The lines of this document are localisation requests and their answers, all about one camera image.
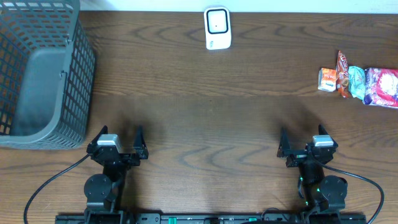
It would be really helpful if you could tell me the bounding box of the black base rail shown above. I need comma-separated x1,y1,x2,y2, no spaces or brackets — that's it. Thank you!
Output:
55,213,366,224

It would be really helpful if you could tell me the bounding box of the teal snack wrapper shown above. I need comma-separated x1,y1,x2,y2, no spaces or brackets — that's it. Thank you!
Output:
348,66,366,100

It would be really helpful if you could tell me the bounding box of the grey plastic mesh basket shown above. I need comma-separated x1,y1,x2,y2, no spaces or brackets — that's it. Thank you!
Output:
1,0,96,149

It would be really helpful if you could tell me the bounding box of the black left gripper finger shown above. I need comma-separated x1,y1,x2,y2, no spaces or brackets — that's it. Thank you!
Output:
133,126,149,159
90,125,108,146

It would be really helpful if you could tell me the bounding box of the orange red snack sachet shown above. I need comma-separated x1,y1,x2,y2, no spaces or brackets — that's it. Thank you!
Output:
336,50,351,98

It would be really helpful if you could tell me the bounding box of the white barcode scanner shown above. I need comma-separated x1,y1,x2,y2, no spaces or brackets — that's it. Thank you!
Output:
203,7,232,50

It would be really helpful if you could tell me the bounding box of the red purple snack packet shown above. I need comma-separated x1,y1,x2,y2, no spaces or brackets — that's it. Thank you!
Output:
363,68,397,109

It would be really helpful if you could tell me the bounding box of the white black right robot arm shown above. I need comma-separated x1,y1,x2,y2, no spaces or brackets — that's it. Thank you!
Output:
277,125,348,213

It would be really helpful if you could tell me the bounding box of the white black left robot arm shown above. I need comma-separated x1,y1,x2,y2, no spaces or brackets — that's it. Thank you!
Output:
84,126,149,223

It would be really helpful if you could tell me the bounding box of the small orange carton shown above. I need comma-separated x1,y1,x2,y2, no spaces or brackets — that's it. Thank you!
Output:
318,68,337,92

